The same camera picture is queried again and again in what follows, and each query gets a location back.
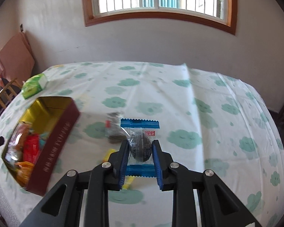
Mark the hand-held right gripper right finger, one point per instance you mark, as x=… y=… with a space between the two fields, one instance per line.
x=157 y=165

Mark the orange nut packet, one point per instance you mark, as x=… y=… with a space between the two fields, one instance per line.
x=24 y=170

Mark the light wooden stool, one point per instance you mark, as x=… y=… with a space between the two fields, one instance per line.
x=8 y=89

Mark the clear packet with orange cake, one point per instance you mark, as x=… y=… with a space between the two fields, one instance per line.
x=16 y=137

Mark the white tablecloth with green clouds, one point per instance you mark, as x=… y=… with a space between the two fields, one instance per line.
x=203 y=123

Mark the clear packet with yellow ends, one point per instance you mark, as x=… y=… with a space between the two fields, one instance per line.
x=108 y=155

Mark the green tissue box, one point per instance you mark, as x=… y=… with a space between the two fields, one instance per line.
x=34 y=85

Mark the blue packet with dark ball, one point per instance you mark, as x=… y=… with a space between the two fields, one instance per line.
x=140 y=151

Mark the light blue snack packet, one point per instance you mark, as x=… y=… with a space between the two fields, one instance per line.
x=43 y=140

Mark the small black wall fixture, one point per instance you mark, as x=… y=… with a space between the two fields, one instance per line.
x=21 y=27

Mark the maroon tin box gold inside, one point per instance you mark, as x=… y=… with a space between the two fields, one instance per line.
x=54 y=146

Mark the silver foil snack packet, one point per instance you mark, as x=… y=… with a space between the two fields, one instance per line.
x=113 y=134

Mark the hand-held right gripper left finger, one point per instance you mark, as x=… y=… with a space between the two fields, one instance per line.
x=123 y=165

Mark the red snack bar packet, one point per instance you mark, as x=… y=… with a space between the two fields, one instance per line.
x=32 y=146

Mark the brown board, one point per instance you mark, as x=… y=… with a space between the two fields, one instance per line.
x=14 y=59

